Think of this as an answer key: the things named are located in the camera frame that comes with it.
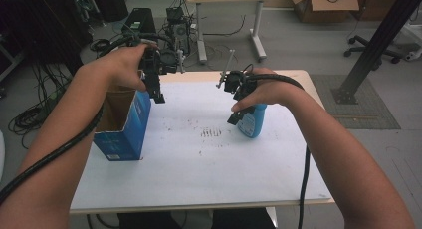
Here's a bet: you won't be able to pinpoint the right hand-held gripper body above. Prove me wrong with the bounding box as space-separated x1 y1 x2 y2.
216 49 259 103

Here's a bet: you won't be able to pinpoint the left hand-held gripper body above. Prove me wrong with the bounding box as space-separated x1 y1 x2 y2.
138 47 187 77

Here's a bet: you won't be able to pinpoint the blue plastic bottle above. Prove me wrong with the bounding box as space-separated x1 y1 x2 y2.
236 103 268 139

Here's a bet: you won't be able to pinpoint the blue cardboard box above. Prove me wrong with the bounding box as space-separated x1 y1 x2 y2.
93 84 152 162

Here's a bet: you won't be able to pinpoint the person's right hand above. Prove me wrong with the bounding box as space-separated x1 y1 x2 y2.
231 68 302 114

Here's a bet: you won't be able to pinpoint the person's left hand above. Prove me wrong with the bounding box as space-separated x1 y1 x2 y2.
74 43 160 93

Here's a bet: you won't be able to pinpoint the small open computer case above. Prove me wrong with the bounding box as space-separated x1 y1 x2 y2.
165 6 193 57

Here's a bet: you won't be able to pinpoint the black computer tower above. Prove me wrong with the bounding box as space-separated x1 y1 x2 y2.
121 8 157 41

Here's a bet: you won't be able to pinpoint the white table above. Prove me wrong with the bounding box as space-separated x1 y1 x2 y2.
70 81 332 212

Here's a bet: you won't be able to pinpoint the person's dark trousers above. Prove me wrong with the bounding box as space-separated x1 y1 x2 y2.
117 207 277 229

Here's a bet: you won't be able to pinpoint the open brown cardboard box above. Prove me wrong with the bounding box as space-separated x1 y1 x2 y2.
290 0 360 24

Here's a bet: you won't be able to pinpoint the grey floor mat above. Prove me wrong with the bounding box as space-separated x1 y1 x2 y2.
310 74 402 130

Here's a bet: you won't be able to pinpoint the dark curtain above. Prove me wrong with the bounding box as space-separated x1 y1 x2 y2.
0 0 94 69

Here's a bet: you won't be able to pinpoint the black office chair base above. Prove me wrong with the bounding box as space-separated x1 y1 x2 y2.
343 34 403 65

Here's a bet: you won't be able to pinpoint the black metal stand beam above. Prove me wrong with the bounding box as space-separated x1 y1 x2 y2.
331 0 422 106

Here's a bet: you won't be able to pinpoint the thin black floor cable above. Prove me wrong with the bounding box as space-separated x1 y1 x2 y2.
202 14 247 37

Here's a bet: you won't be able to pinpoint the small black cable coil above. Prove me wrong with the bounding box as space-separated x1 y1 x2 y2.
89 39 112 53

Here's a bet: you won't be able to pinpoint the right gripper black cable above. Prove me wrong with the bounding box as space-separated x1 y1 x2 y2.
243 72 312 229

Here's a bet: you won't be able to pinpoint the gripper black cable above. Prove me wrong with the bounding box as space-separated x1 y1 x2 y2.
0 33 175 205
243 72 312 229

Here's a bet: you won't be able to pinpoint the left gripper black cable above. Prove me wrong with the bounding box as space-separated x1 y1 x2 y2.
0 33 175 205

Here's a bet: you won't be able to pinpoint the black cable bundle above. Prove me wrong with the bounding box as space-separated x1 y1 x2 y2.
8 64 73 150

